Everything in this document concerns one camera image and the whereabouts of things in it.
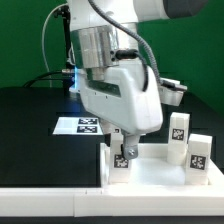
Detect white L-shaped obstacle wall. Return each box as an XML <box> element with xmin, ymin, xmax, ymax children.
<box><xmin>0</xmin><ymin>146</ymin><xmax>224</xmax><ymax>218</ymax></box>

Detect black camera stand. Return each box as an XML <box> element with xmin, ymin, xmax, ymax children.
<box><xmin>54</xmin><ymin>4</ymin><xmax>74</xmax><ymax>69</ymax></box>

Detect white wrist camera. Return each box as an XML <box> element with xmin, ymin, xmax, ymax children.
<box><xmin>158</xmin><ymin>78</ymin><xmax>187</xmax><ymax>106</ymax></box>

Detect white square tabletop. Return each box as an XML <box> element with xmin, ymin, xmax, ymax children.
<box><xmin>100</xmin><ymin>143</ymin><xmax>224</xmax><ymax>198</ymax></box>

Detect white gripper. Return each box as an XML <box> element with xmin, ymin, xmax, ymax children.
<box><xmin>78</xmin><ymin>61</ymin><xmax>163</xmax><ymax>159</ymax></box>

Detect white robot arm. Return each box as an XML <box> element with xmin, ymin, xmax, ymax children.
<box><xmin>67</xmin><ymin>0</ymin><xmax>208</xmax><ymax>160</ymax></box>

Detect white cable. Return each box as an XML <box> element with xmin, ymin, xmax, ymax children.
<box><xmin>41</xmin><ymin>3</ymin><xmax>73</xmax><ymax>88</ymax></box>

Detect paper sheet with tags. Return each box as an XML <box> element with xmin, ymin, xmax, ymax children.
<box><xmin>53</xmin><ymin>117</ymin><xmax>103</xmax><ymax>135</ymax></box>

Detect black cables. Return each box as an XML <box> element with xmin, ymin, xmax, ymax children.
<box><xmin>22</xmin><ymin>69</ymin><xmax>73</xmax><ymax>88</ymax></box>

